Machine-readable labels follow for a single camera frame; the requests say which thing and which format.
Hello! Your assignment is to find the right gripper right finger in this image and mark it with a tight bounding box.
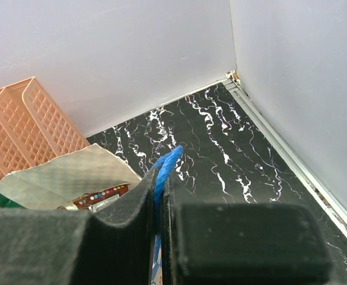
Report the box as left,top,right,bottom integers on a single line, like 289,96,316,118
163,177,332,284

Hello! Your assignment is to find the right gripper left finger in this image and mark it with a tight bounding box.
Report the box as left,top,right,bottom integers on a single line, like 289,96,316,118
0,170,156,284

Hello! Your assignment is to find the red doritos bag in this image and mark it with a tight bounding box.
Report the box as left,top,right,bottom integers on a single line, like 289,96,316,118
57,183,130,213

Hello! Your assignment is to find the blue checkered paper bag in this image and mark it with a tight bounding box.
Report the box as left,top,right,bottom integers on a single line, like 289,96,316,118
0,142,184,285

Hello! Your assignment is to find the orange plastic file organizer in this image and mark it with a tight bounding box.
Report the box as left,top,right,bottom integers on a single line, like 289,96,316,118
0,77,89,180

